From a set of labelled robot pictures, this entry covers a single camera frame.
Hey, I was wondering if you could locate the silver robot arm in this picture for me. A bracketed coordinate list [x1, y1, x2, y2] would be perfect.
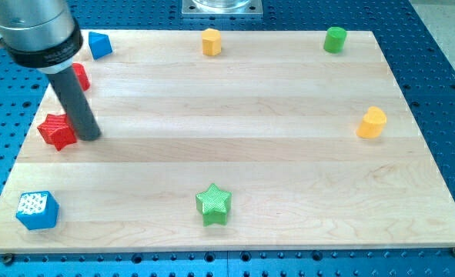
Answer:
[0, 0, 83, 74]

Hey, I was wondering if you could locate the wooden board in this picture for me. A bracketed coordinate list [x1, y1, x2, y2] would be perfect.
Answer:
[0, 30, 455, 253]

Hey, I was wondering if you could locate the green star block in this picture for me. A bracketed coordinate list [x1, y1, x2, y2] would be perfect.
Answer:
[196, 183, 232, 226]

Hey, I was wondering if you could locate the yellow hexagon block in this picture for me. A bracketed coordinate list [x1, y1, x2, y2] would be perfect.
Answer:
[201, 28, 222, 56]

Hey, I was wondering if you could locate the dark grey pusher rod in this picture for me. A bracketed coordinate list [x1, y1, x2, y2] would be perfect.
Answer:
[46, 65, 101, 141]

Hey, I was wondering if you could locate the yellow heart block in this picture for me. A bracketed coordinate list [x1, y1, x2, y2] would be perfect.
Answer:
[356, 106, 387, 139]

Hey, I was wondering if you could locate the green cylinder block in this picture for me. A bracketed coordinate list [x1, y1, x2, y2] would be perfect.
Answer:
[323, 26, 347, 54]

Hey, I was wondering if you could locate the blue triangular block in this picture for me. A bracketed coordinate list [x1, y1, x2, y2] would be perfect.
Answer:
[88, 32, 113, 60]

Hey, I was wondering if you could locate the red cylinder block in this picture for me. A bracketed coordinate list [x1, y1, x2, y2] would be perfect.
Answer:
[72, 62, 90, 91]

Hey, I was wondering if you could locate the red star block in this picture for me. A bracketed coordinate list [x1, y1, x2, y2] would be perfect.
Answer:
[37, 114, 77, 151]

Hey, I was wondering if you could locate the blue cube block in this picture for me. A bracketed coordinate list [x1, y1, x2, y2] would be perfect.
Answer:
[15, 191, 59, 230]

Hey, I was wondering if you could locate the board clamp screw left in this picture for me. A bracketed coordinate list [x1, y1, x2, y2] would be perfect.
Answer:
[1, 253, 14, 265]

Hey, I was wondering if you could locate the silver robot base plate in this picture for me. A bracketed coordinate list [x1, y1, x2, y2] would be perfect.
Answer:
[182, 0, 263, 16]

